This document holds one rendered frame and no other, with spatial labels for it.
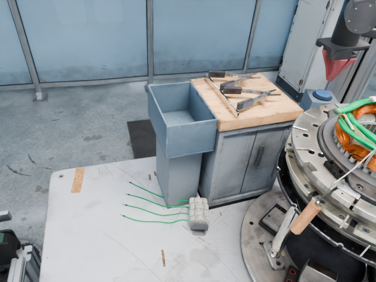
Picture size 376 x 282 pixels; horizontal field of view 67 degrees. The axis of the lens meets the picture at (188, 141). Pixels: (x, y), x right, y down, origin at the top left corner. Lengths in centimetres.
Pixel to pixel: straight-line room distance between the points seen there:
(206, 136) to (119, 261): 33
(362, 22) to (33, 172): 192
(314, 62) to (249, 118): 227
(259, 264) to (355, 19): 53
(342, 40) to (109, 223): 68
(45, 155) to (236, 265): 174
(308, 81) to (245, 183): 224
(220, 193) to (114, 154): 144
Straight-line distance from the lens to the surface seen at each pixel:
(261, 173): 76
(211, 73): 69
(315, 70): 290
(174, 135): 56
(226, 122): 57
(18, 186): 205
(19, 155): 228
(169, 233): 72
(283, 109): 65
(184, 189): 72
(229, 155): 65
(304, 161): 48
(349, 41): 75
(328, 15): 275
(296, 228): 49
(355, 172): 49
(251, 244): 71
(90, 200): 80
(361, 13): 66
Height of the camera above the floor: 138
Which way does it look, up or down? 39 degrees down
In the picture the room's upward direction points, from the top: 5 degrees clockwise
